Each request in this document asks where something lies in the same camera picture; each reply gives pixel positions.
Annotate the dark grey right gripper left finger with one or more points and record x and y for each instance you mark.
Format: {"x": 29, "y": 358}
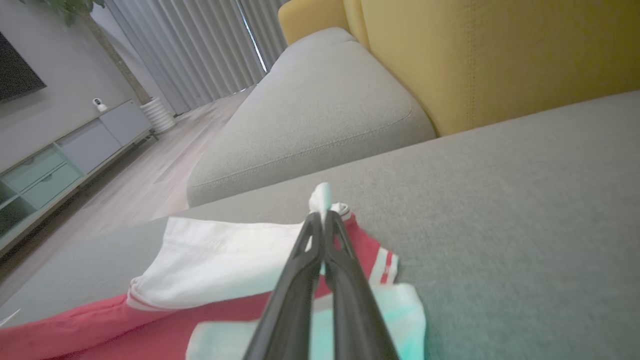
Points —
{"x": 285, "y": 320}

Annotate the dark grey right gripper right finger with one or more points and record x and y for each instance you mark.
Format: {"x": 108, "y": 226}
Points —
{"x": 357, "y": 325}

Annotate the red shirt with white collar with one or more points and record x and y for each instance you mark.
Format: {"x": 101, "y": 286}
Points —
{"x": 215, "y": 260}

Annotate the large grey sofa seat cushion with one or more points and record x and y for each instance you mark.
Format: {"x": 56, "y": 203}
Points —
{"x": 500, "y": 225}

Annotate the small grey sofa chaise cushion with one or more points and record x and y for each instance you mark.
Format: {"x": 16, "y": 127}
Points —
{"x": 310, "y": 110}

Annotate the white ribbed plant pot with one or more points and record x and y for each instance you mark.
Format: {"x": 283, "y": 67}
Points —
{"x": 157, "y": 116}

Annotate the grey and mint TV cabinet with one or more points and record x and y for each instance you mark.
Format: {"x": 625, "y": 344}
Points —
{"x": 75, "y": 150}

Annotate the grey pleated curtain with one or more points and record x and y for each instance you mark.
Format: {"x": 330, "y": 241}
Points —
{"x": 200, "y": 45}

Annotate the indoor tree with green leaves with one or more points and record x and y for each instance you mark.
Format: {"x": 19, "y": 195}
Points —
{"x": 117, "y": 65}

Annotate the small white security camera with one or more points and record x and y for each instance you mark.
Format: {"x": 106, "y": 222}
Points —
{"x": 100, "y": 105}

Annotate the black wall television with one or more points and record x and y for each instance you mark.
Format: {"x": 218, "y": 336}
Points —
{"x": 15, "y": 70}

